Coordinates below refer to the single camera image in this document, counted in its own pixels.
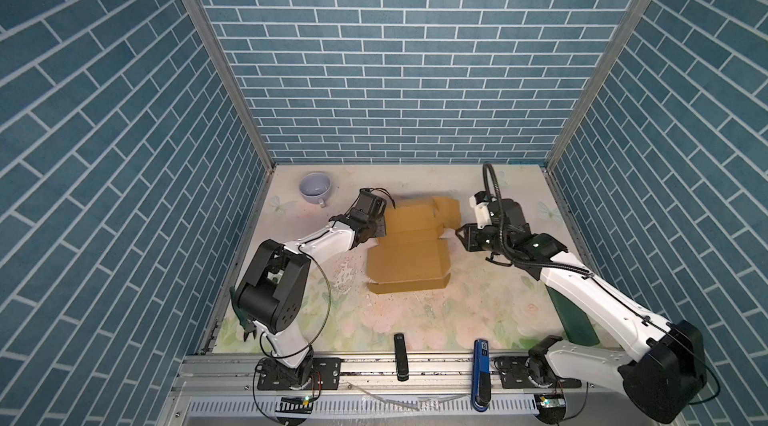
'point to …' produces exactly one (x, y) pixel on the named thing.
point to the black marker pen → (401, 357)
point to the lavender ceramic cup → (314, 187)
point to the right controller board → (551, 402)
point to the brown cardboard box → (412, 254)
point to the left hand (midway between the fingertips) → (379, 223)
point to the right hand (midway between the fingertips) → (458, 226)
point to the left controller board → (295, 405)
